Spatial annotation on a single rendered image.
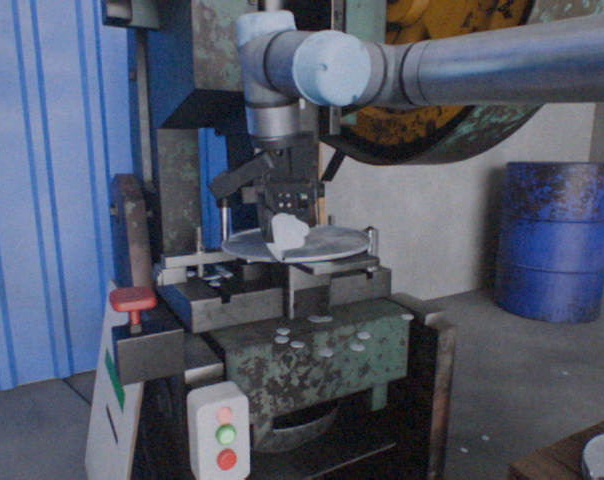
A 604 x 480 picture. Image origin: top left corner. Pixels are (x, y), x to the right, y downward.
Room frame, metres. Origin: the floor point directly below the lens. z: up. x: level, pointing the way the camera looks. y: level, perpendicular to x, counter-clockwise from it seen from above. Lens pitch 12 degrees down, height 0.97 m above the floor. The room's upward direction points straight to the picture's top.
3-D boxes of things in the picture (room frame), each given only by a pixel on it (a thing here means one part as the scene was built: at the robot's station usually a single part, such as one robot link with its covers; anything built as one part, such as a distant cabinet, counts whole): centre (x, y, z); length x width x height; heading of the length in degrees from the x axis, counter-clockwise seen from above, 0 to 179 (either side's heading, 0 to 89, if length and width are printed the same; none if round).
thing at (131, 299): (0.62, 0.23, 0.72); 0.07 x 0.06 x 0.08; 28
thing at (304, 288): (0.83, -0.03, 0.72); 0.25 x 0.14 x 0.14; 28
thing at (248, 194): (0.98, 0.05, 0.86); 0.20 x 0.16 x 0.05; 118
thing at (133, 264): (0.98, 0.35, 0.45); 0.92 x 0.12 x 0.90; 28
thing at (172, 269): (0.90, 0.20, 0.76); 0.17 x 0.06 x 0.10; 118
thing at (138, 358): (0.63, 0.21, 0.62); 0.10 x 0.06 x 0.20; 118
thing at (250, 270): (0.98, 0.05, 0.72); 0.20 x 0.16 x 0.03; 118
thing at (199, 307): (0.98, 0.05, 0.68); 0.45 x 0.30 x 0.06; 118
